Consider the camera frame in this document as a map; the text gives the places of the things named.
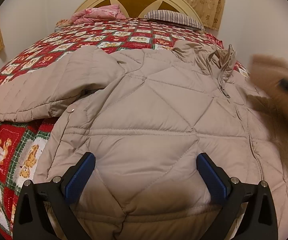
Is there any beige quilted puffer jacket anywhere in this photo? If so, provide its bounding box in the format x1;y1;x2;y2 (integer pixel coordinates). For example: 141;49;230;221
0;41;288;239

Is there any striped pillow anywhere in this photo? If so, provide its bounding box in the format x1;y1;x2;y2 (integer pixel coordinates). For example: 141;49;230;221
145;10;205;31

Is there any cream and brown headboard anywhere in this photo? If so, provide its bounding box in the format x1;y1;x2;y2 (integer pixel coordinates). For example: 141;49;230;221
77;0;201;23

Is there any red teddy-bear patchwork bedspread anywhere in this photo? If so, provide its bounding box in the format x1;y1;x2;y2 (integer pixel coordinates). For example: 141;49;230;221
0;19;248;239

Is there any pink folded blanket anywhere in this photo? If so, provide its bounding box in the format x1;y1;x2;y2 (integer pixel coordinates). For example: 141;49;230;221
56;4;126;27

